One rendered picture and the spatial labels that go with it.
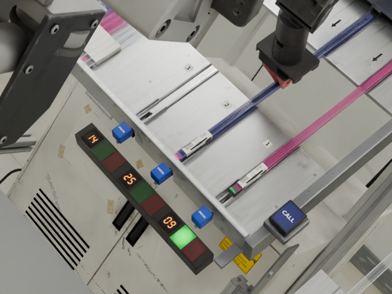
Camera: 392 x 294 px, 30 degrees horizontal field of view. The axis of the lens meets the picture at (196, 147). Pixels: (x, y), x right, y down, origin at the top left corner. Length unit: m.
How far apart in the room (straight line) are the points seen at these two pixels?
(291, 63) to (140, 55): 0.31
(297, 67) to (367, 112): 1.91
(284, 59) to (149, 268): 0.68
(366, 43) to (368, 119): 1.73
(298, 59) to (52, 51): 0.69
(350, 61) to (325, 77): 1.82
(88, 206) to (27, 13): 1.20
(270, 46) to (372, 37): 0.26
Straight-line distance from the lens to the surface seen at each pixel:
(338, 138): 3.25
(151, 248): 1.73
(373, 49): 1.48
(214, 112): 1.35
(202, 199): 1.27
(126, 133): 1.32
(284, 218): 1.21
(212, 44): 3.54
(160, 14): 0.49
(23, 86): 0.68
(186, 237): 1.25
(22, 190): 1.99
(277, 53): 1.29
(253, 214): 1.26
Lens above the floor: 1.27
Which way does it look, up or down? 23 degrees down
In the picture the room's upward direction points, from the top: 36 degrees clockwise
